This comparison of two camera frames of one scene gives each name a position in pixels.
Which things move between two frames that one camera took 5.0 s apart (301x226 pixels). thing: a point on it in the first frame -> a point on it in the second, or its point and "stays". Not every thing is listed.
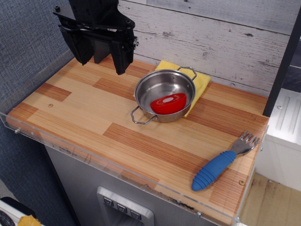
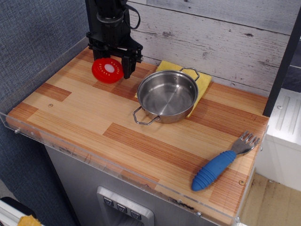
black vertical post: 284,62 stays
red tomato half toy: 169,103 -> 108,70
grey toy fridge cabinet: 98,197 stays
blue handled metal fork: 212,169 stays
